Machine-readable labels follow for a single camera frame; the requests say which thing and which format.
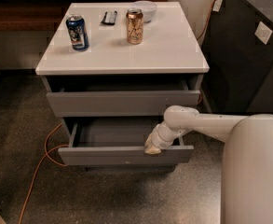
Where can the grey drawer cabinet white top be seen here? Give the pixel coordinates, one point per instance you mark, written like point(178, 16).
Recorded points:
point(169, 48)

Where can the grey top drawer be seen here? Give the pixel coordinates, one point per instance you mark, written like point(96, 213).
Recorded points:
point(118, 96)

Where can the dark grey counter cabinet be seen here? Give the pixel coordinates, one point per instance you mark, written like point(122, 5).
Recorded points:
point(240, 79)

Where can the black remote control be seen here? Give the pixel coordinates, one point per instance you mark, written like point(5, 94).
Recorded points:
point(109, 18)

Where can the white bowl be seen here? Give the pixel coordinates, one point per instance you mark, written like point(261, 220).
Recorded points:
point(148, 8)

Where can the grey drawer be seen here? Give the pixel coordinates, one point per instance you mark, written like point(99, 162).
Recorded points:
point(118, 96)
point(117, 142)

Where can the white cable tag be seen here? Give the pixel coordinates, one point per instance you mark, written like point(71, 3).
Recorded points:
point(217, 5)

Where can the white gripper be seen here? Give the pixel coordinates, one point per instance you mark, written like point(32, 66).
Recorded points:
point(155, 139)

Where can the white wall outlet plate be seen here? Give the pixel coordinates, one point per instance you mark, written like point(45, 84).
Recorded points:
point(263, 32)

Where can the brown wooden bench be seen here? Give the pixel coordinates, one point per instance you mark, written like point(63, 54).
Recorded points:
point(39, 15)

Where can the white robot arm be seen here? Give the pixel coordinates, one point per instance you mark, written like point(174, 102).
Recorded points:
point(247, 165)

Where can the blue soda can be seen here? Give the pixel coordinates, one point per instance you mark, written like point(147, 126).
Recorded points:
point(77, 32)

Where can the gold soda can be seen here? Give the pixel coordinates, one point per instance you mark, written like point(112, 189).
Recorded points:
point(134, 22)

